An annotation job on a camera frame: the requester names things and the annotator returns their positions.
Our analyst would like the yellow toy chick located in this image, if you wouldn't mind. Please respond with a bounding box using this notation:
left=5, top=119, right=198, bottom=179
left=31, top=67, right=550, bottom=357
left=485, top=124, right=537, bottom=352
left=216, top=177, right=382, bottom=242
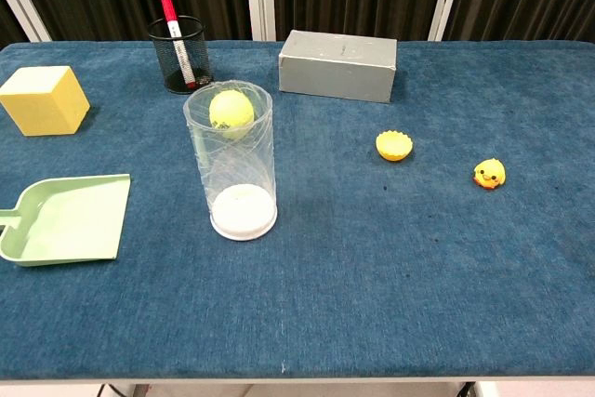
left=472, top=158, right=508, bottom=192

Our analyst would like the grey rectangular box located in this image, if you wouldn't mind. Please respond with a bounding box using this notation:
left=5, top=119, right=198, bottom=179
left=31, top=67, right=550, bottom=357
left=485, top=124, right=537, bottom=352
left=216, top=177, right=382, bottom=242
left=278, top=29, right=399, bottom=104

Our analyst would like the yellow cube block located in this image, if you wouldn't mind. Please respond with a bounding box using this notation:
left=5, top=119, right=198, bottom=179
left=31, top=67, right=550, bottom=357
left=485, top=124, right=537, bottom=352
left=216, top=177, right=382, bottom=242
left=0, top=65, right=91, bottom=138

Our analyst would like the black mesh pen holder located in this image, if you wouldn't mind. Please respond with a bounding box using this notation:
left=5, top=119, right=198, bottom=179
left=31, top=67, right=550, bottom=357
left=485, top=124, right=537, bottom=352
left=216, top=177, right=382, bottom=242
left=148, top=15, right=215, bottom=95

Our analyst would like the red and white marker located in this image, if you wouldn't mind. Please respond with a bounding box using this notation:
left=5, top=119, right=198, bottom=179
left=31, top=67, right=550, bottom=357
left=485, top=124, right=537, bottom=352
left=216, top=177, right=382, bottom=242
left=160, top=0, right=197, bottom=90

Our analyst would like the yellow tennis ball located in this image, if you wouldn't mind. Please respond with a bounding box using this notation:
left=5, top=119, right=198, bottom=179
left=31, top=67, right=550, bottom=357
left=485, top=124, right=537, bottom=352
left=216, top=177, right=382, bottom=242
left=208, top=91, right=256, bottom=139

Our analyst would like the blue table cloth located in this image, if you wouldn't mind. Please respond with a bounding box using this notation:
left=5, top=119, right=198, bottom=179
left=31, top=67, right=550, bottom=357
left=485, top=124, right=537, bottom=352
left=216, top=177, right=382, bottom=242
left=0, top=39, right=595, bottom=380

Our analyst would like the green plastic dustpan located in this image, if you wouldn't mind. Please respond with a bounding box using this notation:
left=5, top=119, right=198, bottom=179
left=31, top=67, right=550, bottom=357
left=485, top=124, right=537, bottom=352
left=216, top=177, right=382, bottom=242
left=0, top=173, right=132, bottom=269

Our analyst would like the yellow eggshell cup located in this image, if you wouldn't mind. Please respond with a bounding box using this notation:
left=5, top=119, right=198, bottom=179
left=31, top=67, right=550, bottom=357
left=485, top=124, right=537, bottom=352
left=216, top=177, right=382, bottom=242
left=375, top=130, right=415, bottom=164

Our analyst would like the clear plastic cylinder container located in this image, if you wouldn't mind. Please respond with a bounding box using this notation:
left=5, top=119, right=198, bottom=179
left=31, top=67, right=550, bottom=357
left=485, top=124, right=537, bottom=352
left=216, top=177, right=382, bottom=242
left=182, top=80, right=279, bottom=243

